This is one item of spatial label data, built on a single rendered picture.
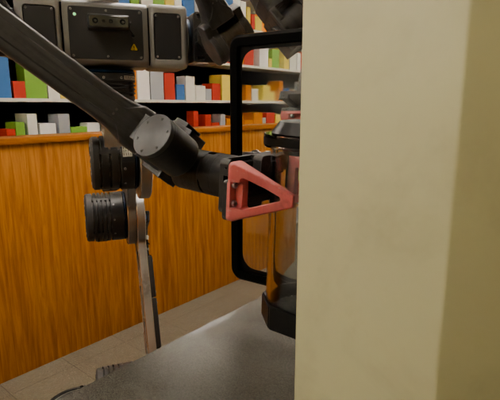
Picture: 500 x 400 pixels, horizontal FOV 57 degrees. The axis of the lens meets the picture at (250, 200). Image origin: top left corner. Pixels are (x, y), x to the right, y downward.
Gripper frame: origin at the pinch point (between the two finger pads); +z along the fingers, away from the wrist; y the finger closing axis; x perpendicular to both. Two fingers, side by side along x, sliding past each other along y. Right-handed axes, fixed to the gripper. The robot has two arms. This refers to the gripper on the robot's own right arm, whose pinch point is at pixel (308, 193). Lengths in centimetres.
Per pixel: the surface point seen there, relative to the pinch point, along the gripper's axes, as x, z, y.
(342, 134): -8.9, 11.0, -16.6
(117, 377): 25.7, -18.3, -13.0
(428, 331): 2.9, 18.6, -17.0
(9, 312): 98, -177, 49
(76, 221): 62, -177, 86
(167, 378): 25.4, -12.9, -9.3
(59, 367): 131, -166, 66
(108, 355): 130, -155, 87
